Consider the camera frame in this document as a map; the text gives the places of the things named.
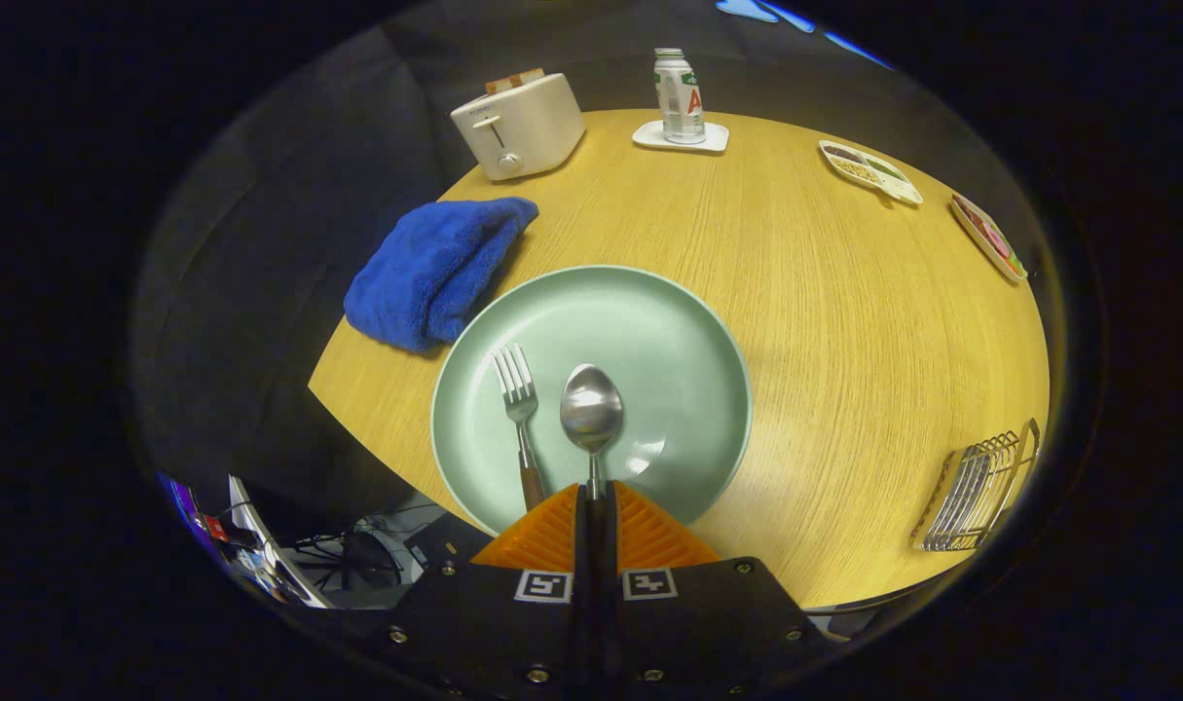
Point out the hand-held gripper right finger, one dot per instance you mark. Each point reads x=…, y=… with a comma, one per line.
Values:
x=708, y=633

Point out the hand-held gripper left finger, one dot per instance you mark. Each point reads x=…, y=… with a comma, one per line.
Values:
x=494, y=633

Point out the metal spoon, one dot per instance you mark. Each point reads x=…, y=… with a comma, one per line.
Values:
x=591, y=409

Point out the white electronic device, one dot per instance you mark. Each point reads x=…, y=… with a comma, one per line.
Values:
x=270, y=545

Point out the pale green plate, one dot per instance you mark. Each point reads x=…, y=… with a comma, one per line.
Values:
x=649, y=341

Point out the blue towel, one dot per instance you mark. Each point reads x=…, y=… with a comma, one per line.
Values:
x=425, y=273

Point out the round plate of food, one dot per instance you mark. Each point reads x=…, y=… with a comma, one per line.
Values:
x=988, y=237

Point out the white divided snack dish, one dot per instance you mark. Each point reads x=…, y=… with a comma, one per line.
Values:
x=868, y=170

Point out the white square coaster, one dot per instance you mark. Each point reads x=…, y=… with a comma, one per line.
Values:
x=649, y=136

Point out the white toaster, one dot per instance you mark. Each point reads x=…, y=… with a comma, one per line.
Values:
x=528, y=127

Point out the white drink bottle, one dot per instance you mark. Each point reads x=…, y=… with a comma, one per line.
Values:
x=680, y=97

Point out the toast slice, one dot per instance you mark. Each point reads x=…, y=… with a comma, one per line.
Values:
x=531, y=76
x=501, y=86

